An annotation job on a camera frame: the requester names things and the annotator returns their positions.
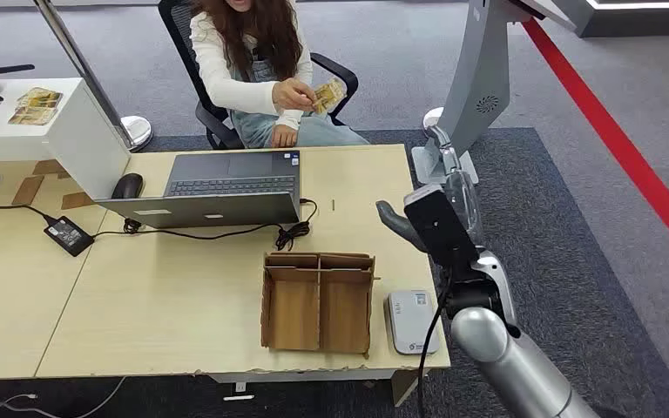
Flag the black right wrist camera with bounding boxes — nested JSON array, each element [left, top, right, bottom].
[[403, 184, 481, 267]]

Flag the white floor cable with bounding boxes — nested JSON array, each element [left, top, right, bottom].
[[0, 375, 128, 418]]

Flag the white cable with plug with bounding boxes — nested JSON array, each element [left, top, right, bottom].
[[0, 394, 38, 415]]

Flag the white card reader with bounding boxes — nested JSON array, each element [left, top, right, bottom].
[[385, 290, 441, 356]]

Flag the wooden table leg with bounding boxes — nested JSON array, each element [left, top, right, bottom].
[[390, 368, 423, 408]]

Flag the chrome stanchion pole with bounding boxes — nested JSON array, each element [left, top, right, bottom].
[[33, 0, 154, 153]]

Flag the person's right hand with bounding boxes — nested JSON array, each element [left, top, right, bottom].
[[272, 78, 318, 113]]

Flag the grey kiosk stand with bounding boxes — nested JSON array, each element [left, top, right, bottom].
[[410, 0, 578, 187]]

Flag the black computer mouse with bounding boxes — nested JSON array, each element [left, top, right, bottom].
[[111, 172, 145, 201]]

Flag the round white stanchion base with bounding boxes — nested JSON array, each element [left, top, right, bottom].
[[422, 106, 445, 138]]

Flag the black mains cable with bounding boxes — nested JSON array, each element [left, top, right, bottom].
[[0, 203, 56, 225]]

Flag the divided cardboard box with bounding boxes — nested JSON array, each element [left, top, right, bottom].
[[260, 251, 377, 360]]

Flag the black power adapter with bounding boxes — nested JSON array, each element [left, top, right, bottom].
[[43, 216, 96, 258]]

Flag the person's left hand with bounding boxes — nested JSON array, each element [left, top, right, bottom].
[[270, 124, 300, 150]]

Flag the grey display platform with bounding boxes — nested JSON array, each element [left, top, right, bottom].
[[553, 0, 669, 39]]

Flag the white counter box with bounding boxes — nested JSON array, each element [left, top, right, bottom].
[[0, 78, 132, 201]]

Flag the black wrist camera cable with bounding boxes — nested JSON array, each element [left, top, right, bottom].
[[416, 269, 452, 418]]

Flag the black office chair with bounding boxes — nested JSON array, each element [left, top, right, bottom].
[[157, 0, 360, 152]]

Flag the person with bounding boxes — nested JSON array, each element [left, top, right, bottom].
[[188, 0, 370, 150]]

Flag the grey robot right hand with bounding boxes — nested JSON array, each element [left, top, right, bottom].
[[375, 126, 484, 253]]

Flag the yellow hotel print card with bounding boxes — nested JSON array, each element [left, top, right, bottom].
[[313, 78, 348, 115]]

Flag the grey laptop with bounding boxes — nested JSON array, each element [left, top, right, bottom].
[[92, 151, 302, 230]]

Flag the black laptop charger cable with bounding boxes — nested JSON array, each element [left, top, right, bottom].
[[91, 198, 319, 253]]

